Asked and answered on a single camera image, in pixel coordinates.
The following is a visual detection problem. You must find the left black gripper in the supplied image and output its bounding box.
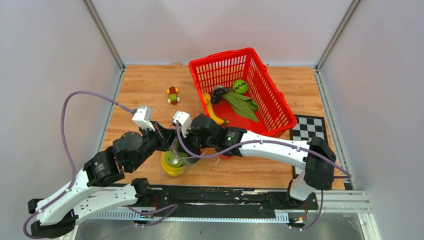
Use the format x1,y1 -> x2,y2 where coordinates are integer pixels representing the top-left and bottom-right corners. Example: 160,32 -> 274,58
130,120 -> 181,172

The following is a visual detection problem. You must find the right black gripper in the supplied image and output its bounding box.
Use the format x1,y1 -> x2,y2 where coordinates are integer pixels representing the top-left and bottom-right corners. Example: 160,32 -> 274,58
178,123 -> 217,157

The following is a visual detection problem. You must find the clear zip top bag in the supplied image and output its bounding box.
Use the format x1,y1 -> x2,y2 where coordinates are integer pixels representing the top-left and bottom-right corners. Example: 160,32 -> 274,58
160,137 -> 200,177

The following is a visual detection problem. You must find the yellow toy banana bunch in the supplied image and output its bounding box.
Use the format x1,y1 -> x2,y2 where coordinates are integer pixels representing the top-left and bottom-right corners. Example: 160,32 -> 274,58
160,152 -> 184,177

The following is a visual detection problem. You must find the red plastic shopping basket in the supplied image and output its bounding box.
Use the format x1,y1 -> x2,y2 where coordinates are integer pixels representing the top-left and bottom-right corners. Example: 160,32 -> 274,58
188,47 -> 297,137

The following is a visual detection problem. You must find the green toy apple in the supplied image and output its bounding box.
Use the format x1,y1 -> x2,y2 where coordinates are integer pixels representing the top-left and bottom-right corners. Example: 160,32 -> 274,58
164,150 -> 186,168

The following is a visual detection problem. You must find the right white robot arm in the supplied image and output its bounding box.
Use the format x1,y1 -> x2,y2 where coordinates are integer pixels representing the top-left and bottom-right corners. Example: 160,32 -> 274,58
172,111 -> 336,209

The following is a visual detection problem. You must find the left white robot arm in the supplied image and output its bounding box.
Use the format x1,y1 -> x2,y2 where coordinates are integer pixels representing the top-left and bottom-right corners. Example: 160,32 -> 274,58
23,121 -> 177,239

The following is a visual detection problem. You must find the colourful toy block car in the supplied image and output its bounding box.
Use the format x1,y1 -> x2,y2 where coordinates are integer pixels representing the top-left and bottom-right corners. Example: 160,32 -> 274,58
166,86 -> 181,105

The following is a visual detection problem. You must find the single yellow toy banana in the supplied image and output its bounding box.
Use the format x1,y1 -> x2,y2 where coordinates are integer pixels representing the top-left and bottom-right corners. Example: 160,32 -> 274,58
202,92 -> 229,125

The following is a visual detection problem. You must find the black toy grape bunch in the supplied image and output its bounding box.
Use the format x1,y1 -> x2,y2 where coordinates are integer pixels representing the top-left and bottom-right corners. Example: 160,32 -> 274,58
210,85 -> 232,104

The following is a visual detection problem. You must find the green toy lettuce leaf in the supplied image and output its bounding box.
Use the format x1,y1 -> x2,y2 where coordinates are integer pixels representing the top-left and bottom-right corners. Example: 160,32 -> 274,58
222,91 -> 259,123

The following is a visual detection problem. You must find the black white checkerboard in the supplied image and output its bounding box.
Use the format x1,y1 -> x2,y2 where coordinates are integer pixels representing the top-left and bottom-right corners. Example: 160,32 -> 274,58
290,114 -> 329,176

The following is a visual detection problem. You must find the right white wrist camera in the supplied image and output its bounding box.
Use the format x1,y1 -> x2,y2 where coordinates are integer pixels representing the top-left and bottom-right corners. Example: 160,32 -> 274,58
172,111 -> 192,138

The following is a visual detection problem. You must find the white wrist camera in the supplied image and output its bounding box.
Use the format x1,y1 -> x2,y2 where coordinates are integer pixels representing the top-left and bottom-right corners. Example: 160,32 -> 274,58
172,111 -> 192,138
131,106 -> 156,131

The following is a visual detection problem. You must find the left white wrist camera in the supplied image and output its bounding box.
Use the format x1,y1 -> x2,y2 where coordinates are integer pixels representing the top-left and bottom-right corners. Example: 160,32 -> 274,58
131,106 -> 156,131

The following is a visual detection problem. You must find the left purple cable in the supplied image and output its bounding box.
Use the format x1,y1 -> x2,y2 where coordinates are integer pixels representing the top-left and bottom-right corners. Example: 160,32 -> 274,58
22,90 -> 135,240

